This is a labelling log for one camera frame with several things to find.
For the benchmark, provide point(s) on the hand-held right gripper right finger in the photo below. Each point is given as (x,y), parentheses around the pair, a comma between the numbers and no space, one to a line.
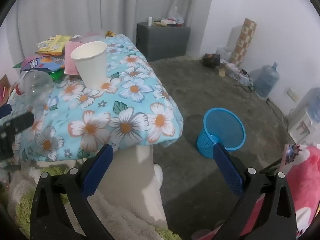
(228,172)

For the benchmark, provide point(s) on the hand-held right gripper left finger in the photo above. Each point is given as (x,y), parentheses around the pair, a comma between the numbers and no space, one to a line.
(100,170)

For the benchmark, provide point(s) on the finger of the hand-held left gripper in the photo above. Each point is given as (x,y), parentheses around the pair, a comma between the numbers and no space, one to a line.
(5,110)
(17,125)

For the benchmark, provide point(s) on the blue mesh wastebasket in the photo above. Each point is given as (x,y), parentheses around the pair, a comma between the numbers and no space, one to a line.
(220,125)

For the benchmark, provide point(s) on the green foil packet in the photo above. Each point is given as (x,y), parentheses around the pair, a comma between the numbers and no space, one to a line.
(57,74)

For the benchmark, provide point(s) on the white paper cup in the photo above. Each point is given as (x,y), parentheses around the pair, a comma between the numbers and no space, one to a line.
(91,65)

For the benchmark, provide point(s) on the red snack packet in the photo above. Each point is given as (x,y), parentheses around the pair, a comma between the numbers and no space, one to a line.
(5,90)

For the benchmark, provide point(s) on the clear plastic bottle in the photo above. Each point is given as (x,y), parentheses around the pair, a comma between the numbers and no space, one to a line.
(35,85)

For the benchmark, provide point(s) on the blue snack packet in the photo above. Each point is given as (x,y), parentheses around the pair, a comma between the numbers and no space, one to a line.
(37,63)

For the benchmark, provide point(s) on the blue floral cloth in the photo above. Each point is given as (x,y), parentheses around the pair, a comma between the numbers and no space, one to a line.
(130,105)

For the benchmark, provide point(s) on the pink printed blanket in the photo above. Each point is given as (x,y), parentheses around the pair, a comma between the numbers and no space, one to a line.
(305,180)

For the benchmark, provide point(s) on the yellow snack packet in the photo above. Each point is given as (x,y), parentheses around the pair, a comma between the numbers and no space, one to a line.
(53,43)

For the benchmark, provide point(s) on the white water dispenser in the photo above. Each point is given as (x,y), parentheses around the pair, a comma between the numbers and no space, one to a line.
(301,127)

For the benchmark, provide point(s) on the dark bag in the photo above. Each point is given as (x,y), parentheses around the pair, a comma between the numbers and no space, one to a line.
(211,60)

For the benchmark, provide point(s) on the white plastic bags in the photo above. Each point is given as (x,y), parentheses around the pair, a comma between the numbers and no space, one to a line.
(225,53)

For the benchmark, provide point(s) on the grey curtain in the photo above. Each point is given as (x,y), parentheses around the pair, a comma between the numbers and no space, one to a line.
(75,10)

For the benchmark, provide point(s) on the patterned cardboard box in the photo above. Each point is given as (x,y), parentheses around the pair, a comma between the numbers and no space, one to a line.
(243,40)

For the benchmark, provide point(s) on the grey cabinet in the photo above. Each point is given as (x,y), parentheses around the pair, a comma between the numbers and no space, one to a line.
(162,42)

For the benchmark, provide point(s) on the small white bottle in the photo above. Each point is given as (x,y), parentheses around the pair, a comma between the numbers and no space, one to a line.
(150,21)

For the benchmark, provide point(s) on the clear plastic bag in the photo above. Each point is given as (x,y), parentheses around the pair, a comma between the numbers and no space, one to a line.
(176,16)

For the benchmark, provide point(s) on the white table pedestal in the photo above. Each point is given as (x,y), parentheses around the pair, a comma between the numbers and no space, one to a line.
(132,180)

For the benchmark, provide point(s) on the wall outlet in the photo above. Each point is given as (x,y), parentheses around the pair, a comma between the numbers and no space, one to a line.
(292,95)

